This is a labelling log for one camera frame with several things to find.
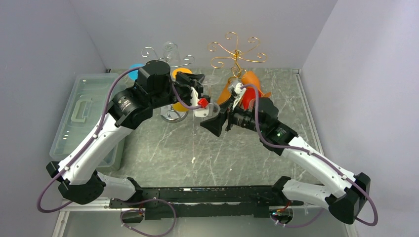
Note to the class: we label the clear patterned wine glass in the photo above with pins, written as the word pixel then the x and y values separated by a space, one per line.
pixel 208 82

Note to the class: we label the clear plastic storage box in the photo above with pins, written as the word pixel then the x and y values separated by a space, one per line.
pixel 82 112

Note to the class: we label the gold wire glass rack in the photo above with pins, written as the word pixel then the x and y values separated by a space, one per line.
pixel 236 55

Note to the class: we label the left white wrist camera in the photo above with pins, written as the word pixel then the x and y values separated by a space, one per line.
pixel 202 107

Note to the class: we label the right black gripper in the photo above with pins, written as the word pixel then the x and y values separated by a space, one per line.
pixel 215 124

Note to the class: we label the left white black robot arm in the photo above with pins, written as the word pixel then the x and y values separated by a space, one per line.
pixel 79 180

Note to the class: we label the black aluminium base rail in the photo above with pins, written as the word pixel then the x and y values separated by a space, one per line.
pixel 159 203

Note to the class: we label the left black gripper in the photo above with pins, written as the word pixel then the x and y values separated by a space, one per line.
pixel 197 79

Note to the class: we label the red plastic wine glass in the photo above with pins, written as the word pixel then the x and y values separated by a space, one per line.
pixel 248 99

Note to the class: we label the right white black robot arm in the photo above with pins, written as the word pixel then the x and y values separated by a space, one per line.
pixel 341 192

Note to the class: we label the blue plastic wine glass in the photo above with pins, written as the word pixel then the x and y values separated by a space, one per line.
pixel 133 75

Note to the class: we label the orange plastic wine glass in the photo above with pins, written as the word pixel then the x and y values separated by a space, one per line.
pixel 250 78

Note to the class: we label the silver wire glass rack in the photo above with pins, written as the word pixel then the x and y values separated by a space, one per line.
pixel 168 112

